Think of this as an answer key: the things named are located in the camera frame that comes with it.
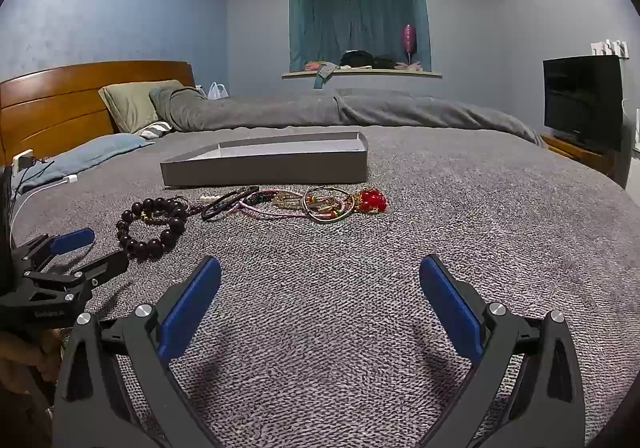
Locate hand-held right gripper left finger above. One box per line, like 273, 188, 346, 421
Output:
52, 255, 223, 448

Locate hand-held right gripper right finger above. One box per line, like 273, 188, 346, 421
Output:
419, 254, 586, 448

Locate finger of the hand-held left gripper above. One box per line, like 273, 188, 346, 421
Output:
22, 249, 130, 301
12, 227, 97, 274

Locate dark round bead bracelet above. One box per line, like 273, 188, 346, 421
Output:
116, 197, 188, 261

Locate black hair tie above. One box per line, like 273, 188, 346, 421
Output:
201, 187, 261, 222

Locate pink cord bracelet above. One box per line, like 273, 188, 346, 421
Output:
237, 189, 308, 219

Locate red bead bracelet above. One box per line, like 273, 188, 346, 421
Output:
356, 188, 388, 215

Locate gold pink bangles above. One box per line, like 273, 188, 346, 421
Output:
302, 185, 357, 224

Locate grey shallow box tray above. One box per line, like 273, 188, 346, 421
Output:
160, 131, 370, 188

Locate person's left hand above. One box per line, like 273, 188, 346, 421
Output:
0, 325, 63, 385

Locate blue pillow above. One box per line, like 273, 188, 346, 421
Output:
22, 134, 156, 189

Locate striped pillow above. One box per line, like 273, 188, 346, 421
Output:
137, 121, 173, 139

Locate wooden headboard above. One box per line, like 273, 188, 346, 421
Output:
0, 60, 196, 166

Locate olive green pillow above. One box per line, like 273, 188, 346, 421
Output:
98, 80, 186, 134

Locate wooden television stand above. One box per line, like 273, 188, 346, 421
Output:
540, 133, 616, 179

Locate grey duvet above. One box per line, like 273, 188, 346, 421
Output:
149, 86, 561, 146

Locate black television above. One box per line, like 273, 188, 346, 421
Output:
542, 55, 623, 152

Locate window sill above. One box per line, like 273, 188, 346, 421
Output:
281, 68, 443, 79

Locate black clothes pile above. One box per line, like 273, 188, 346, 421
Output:
340, 50, 398, 70

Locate grey hanging cloth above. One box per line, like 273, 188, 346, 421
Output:
314, 62, 337, 90

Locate pink glitter ornament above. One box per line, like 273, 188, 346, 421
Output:
402, 24, 417, 65

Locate teal curtain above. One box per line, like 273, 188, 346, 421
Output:
287, 0, 432, 72

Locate white charging cable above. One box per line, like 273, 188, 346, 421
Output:
10, 173, 80, 229

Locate white wall sockets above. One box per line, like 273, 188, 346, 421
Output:
590, 39, 630, 59

